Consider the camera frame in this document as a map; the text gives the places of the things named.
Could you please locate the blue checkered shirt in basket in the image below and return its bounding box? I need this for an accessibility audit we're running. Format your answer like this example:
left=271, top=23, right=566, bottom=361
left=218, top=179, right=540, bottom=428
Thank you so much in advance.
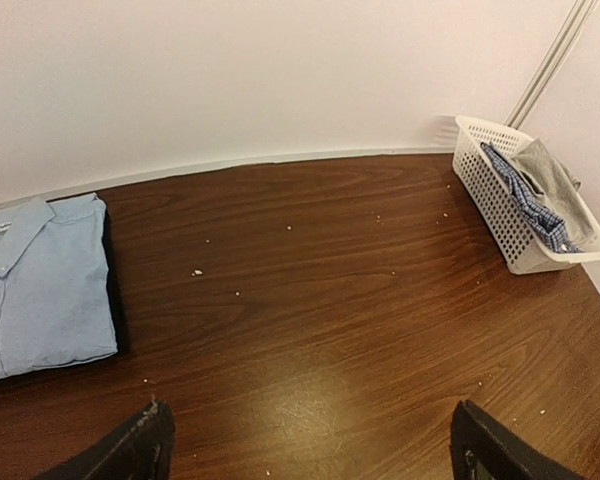
left=480, top=142, right=581, bottom=254

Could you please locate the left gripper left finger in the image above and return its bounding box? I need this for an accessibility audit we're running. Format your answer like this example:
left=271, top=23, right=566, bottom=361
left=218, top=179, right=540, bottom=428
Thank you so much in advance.
left=36, top=400, right=175, bottom=479

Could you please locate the grey shirt in basket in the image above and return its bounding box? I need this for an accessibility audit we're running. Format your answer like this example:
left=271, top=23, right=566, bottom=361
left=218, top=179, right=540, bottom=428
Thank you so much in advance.
left=509, top=139, right=595, bottom=247

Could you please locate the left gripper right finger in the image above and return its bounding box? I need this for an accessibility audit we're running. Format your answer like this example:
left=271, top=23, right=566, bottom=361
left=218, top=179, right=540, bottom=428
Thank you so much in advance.
left=450, top=400, right=582, bottom=479

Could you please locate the light blue long sleeve shirt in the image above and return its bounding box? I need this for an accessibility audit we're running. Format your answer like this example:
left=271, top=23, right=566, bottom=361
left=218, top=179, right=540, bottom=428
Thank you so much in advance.
left=0, top=193, right=118, bottom=379

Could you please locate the white plastic laundry basket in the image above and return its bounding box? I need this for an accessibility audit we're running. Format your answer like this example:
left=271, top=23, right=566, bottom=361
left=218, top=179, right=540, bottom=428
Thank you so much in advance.
left=452, top=115, right=600, bottom=275

